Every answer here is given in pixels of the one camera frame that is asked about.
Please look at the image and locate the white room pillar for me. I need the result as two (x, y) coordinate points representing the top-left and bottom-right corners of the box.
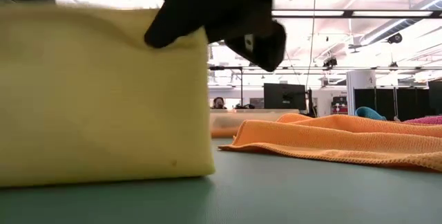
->
(346, 70), (377, 116)

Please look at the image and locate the orange microfiber towel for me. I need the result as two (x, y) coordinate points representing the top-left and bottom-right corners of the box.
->
(218, 113), (442, 173)

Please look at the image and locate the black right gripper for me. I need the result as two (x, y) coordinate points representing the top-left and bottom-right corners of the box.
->
(144, 0), (305, 48)

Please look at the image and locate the tan plastic bin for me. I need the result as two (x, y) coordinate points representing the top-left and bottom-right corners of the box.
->
(209, 109), (300, 139)

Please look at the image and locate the black computer monitor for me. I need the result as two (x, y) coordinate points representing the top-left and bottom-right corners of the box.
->
(264, 83), (307, 111)

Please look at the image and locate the thin hanging ceiling cable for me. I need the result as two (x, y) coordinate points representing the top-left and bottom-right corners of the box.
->
(305, 0), (317, 88)

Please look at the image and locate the teal microfiber towel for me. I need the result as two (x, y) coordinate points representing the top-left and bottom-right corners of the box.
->
(354, 106), (387, 121)

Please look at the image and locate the person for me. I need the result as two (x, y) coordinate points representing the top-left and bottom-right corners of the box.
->
(212, 96), (227, 110)

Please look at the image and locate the red equipment cart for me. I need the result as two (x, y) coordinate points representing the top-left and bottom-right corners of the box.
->
(331, 95), (348, 115)

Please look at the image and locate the black room partition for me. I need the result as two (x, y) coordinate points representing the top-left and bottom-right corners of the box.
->
(354, 87), (431, 121)

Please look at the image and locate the grey diagonal ceiling duct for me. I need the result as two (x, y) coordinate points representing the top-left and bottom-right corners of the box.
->
(358, 0), (442, 45)

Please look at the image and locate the pink microfiber towel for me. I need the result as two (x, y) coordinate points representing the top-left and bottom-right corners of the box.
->
(403, 115), (442, 125)

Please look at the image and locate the yellow microfiber towel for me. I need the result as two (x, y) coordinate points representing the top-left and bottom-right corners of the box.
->
(0, 2), (215, 187)

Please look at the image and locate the black ceiling light rail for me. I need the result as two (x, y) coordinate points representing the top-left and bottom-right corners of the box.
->
(272, 8), (442, 19)

